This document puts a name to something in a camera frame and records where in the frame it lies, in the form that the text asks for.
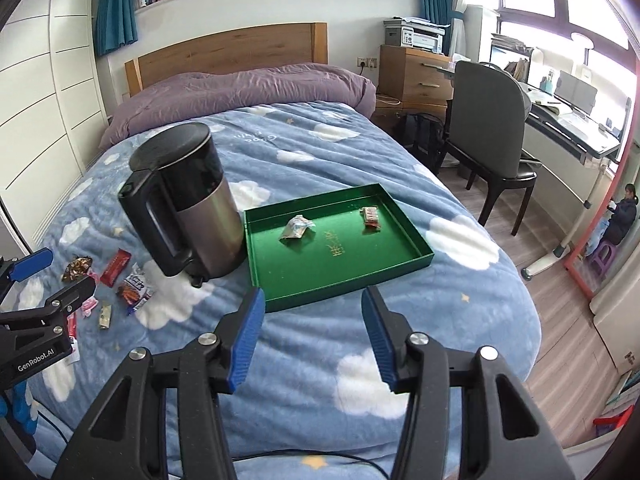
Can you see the white printer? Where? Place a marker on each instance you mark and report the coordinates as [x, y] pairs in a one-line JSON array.
[[415, 35]]

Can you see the gold candy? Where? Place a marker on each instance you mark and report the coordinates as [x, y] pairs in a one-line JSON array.
[[104, 316]]

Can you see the grey laptop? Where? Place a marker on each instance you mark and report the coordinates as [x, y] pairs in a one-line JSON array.
[[575, 92]]

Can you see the grey office chair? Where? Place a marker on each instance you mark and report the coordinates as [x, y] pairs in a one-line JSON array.
[[485, 120]]

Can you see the purple pillow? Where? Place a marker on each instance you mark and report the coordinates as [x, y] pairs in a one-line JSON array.
[[240, 95]]

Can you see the red and white snack packet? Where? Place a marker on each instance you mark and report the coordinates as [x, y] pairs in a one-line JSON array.
[[73, 330]]

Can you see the white and blue candy wrapper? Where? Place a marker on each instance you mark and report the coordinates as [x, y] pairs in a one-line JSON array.
[[296, 227]]

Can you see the pink candy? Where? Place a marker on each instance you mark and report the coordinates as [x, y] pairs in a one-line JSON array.
[[94, 277], [89, 307]]

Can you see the white wardrobe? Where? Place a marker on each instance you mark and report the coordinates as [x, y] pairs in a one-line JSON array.
[[45, 110]]

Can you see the dark red snack packet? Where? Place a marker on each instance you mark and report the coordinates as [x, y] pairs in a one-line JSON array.
[[115, 267]]

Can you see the brown patterned candy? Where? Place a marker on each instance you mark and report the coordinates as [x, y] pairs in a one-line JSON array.
[[77, 267]]

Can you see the blue cloud print blanket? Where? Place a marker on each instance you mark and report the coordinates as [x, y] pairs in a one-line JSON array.
[[310, 160]]

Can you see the black and steel electric kettle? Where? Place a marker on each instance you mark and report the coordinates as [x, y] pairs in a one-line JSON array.
[[200, 200]]

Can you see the purple stool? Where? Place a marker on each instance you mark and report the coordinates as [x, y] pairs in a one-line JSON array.
[[602, 257]]

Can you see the wall socket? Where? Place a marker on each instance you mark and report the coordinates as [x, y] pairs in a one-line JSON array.
[[366, 63]]

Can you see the white desk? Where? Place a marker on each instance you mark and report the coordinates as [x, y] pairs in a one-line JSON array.
[[570, 127]]

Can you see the black backpack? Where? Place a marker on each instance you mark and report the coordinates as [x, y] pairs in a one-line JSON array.
[[422, 137]]

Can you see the green tray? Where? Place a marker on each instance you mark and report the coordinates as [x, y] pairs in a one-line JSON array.
[[340, 265]]

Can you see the white tower appliance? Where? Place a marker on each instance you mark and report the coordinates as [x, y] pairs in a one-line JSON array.
[[480, 30]]

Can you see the pile of books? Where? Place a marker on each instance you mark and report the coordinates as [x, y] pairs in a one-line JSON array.
[[620, 405]]

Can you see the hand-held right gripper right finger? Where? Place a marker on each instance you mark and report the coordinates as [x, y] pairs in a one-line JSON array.
[[380, 335]]

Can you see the red framed mirror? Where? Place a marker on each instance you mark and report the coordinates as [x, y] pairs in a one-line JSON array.
[[580, 240]]

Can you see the wooden dresser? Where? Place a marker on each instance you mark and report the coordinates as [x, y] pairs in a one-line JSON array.
[[407, 72]]

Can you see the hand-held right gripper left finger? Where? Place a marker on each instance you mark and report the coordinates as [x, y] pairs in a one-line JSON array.
[[247, 340]]

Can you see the wooden headboard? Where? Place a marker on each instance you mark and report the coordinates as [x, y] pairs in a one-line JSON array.
[[225, 47]]

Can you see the white desk lamp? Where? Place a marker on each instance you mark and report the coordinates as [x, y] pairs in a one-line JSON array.
[[582, 42]]

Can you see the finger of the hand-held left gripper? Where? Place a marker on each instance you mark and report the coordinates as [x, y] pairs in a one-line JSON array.
[[60, 305], [32, 264]]

